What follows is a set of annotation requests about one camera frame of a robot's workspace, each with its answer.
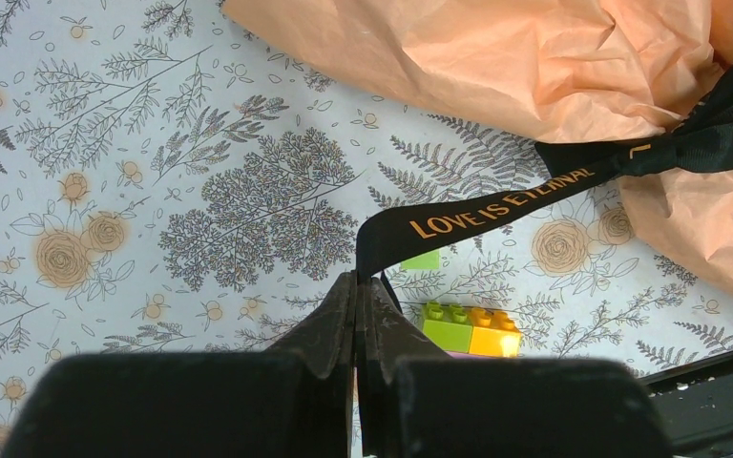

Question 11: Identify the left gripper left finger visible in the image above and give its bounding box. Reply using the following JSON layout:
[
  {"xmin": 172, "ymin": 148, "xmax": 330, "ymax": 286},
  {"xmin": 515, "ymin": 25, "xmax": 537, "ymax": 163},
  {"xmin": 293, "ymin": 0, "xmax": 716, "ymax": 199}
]
[{"xmin": 2, "ymin": 273, "xmax": 354, "ymax": 457}]

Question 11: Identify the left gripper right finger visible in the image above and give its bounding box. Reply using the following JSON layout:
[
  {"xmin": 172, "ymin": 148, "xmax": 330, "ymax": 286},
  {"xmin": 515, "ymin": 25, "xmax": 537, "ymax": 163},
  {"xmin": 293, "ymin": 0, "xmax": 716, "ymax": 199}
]
[{"xmin": 356, "ymin": 278, "xmax": 672, "ymax": 457}]

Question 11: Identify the peach paper flower bouquet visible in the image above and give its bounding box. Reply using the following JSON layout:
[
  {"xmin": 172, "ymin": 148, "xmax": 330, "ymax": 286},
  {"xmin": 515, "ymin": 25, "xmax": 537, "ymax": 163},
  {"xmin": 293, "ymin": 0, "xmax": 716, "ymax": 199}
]
[{"xmin": 221, "ymin": 1, "xmax": 733, "ymax": 296}]

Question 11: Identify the black gold-lettered ribbon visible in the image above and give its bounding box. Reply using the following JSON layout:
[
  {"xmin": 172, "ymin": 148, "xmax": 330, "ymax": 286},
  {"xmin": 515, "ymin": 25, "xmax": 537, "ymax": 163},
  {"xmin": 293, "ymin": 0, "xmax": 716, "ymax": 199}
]
[{"xmin": 356, "ymin": 66, "xmax": 733, "ymax": 296}]

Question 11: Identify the pink flat block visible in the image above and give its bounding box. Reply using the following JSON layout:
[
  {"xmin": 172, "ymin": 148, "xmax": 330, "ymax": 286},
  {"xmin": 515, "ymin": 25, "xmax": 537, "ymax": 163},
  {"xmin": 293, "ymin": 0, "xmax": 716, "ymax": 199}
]
[{"xmin": 446, "ymin": 351, "xmax": 499, "ymax": 360}]

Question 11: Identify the green studded brick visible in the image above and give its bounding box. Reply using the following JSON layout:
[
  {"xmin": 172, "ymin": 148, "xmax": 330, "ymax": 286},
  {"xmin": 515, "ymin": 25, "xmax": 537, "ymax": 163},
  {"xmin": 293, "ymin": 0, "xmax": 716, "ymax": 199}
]
[{"xmin": 422, "ymin": 302, "xmax": 473, "ymax": 353}]

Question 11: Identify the yellow studded brick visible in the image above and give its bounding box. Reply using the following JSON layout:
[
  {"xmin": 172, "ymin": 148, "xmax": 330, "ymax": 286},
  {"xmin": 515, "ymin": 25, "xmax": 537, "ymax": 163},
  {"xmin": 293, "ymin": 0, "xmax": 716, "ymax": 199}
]
[{"xmin": 469, "ymin": 307, "xmax": 522, "ymax": 358}]

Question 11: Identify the green cube block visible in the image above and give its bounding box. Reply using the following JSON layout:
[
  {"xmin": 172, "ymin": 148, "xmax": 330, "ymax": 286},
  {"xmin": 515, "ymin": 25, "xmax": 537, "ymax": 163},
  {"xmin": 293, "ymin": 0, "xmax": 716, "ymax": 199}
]
[{"xmin": 400, "ymin": 249, "xmax": 441, "ymax": 271}]

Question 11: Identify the floral patterned table mat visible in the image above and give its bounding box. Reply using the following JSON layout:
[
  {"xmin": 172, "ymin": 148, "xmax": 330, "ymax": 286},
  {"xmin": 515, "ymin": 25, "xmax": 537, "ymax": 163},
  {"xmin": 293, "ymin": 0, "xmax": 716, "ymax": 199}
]
[{"xmin": 0, "ymin": 1, "xmax": 733, "ymax": 457}]

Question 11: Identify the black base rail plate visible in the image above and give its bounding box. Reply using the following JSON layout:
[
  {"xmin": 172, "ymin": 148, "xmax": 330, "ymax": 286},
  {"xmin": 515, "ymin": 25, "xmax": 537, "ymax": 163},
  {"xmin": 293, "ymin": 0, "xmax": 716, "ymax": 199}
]
[{"xmin": 640, "ymin": 351, "xmax": 733, "ymax": 457}]

